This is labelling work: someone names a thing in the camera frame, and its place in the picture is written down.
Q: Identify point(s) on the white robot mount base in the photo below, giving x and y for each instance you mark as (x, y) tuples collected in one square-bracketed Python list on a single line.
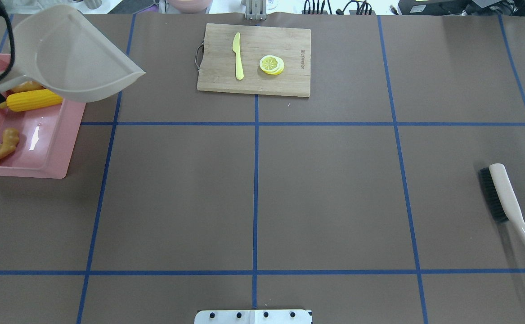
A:
[(273, 316)]

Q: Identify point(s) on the yellow corn cob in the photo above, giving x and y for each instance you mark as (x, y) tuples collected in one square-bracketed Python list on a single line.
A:
[(30, 100)]

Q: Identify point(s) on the yellow plastic knife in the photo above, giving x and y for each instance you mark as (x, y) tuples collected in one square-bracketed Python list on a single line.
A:
[(236, 48)]

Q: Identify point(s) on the brown potato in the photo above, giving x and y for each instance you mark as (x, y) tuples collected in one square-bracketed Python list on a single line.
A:
[(27, 86)]

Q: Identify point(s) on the aluminium frame post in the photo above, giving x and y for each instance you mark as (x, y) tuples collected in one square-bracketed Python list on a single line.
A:
[(255, 9)]

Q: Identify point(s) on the yellow lemon slices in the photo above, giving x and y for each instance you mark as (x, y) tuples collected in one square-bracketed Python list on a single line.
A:
[(272, 65)]

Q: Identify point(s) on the beige plastic dustpan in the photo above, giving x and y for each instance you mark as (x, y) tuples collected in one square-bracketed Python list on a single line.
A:
[(61, 50)]

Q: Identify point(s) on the pink bowl with ice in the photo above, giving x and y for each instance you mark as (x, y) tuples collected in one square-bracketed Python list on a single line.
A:
[(190, 6)]

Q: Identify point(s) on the beige hand brush black bristles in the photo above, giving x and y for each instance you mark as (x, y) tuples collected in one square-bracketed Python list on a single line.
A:
[(501, 199)]

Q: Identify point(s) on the tan ginger root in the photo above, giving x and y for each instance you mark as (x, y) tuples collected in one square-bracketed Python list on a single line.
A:
[(10, 139)]

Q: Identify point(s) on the pink plastic bin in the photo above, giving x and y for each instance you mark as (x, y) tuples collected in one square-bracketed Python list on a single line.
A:
[(47, 140)]

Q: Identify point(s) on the bamboo cutting board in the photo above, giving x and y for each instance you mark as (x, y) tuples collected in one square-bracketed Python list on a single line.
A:
[(216, 71)]

